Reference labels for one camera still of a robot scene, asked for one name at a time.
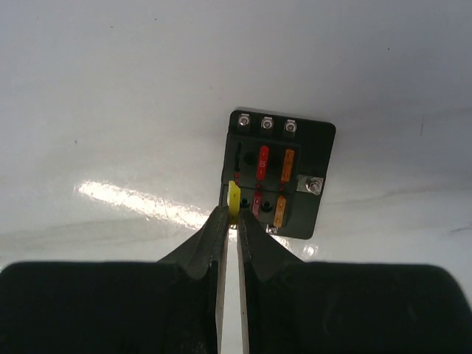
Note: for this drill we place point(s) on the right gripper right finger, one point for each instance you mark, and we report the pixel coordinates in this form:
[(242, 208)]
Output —
[(291, 306)]

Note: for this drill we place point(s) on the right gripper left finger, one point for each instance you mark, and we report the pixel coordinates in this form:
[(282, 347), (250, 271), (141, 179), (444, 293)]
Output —
[(172, 305)]

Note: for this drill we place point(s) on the brown blade fuse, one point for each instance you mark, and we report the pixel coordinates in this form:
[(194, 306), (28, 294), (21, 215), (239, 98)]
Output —
[(279, 212)]

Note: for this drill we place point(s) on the dark red blade fuse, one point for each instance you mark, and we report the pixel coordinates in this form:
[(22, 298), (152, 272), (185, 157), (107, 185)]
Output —
[(256, 203)]

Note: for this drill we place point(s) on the yellow blade fuse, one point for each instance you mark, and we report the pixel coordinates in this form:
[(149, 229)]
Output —
[(233, 202)]

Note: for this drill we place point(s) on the black fuse box base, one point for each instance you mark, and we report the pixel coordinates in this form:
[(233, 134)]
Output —
[(313, 143)]

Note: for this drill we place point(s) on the bright red blade fuse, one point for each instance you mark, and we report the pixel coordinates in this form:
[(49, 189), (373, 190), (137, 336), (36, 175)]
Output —
[(262, 163)]

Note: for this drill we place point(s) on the orange blade fuse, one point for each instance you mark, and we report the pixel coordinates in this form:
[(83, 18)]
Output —
[(287, 166)]

